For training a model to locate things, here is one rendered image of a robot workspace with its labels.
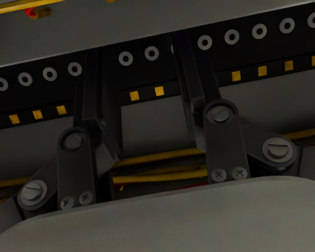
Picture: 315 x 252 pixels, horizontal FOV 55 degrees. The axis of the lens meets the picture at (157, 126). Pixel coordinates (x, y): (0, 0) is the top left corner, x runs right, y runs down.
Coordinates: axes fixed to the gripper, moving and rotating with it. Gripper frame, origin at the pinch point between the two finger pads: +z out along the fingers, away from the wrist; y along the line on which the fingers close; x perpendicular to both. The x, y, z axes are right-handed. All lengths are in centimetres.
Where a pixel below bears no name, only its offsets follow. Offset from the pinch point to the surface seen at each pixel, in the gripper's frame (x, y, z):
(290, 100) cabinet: -15.3, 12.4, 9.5
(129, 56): -5.7, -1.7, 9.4
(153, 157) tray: -14.9, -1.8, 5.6
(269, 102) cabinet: -15.1, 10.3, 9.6
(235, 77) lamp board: -8.3, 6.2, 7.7
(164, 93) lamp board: -8.6, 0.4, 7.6
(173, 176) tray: -13.6, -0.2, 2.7
